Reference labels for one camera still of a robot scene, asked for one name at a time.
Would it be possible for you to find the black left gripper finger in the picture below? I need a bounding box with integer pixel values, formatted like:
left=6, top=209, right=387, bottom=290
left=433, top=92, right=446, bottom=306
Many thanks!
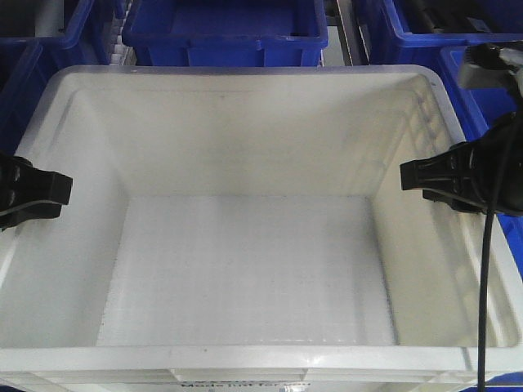
left=1, top=203, right=62, bottom=231
left=1, top=153, right=73, bottom=212

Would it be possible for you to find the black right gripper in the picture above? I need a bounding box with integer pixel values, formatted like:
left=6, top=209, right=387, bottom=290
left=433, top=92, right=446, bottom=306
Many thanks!
left=400, top=112, right=522, bottom=216

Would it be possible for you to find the white plastic tote bin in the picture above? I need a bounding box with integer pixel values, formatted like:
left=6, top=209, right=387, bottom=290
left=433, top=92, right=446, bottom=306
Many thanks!
left=0, top=64, right=523, bottom=392

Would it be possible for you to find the blue bin shelf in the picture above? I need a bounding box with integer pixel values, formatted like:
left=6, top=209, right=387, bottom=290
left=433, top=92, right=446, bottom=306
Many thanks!
left=1, top=42, right=52, bottom=155
left=436, top=45, right=523, bottom=392

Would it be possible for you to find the blue bin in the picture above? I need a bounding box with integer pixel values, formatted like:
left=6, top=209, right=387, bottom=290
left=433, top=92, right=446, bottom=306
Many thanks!
left=0, top=0, right=123, bottom=66
left=122, top=1, right=329, bottom=67
left=355, top=1, right=522, bottom=67

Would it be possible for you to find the blue bin rear middle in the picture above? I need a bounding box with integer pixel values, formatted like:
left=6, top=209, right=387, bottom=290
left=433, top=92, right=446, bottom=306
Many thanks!
left=122, top=1, right=329, bottom=67

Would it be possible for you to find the black cable right side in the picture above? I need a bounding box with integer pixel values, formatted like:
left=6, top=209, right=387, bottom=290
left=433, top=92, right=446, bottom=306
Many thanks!
left=476, top=134, right=516, bottom=392

